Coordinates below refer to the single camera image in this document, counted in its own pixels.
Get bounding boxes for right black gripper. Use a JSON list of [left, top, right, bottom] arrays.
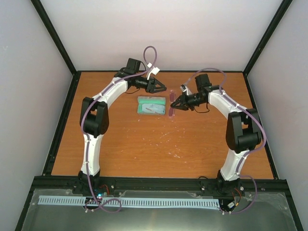
[[170, 91, 205, 111]]

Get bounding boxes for pink transparent sunglasses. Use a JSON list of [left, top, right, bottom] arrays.
[[168, 90, 176, 118]]

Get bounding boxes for grey felt glasses case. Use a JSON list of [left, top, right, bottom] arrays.
[[137, 96, 166, 116]]

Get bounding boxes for light blue cleaning cloth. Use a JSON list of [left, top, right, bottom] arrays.
[[141, 103, 165, 115]]

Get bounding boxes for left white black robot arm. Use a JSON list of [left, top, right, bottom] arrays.
[[78, 58, 167, 194]]

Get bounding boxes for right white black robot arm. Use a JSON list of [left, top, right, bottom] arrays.
[[170, 74, 265, 195]]

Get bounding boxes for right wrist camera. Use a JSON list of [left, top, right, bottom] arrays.
[[180, 84, 191, 95]]

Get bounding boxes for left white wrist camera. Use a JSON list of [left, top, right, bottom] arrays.
[[146, 63, 160, 80]]

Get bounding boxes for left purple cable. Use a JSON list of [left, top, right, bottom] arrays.
[[80, 45, 122, 213]]

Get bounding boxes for purple cable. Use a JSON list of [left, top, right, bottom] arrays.
[[181, 67, 267, 215], [80, 45, 122, 213]]

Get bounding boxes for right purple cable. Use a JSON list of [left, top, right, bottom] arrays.
[[181, 67, 267, 215]]

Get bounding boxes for light blue slotted cable duct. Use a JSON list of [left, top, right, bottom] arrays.
[[37, 195, 220, 210]]

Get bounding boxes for metal base plate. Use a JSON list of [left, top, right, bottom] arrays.
[[22, 190, 296, 231]]

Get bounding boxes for black aluminium frame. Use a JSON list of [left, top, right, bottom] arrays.
[[15, 0, 292, 231]]

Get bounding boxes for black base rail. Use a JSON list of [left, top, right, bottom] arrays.
[[30, 176, 289, 197]]

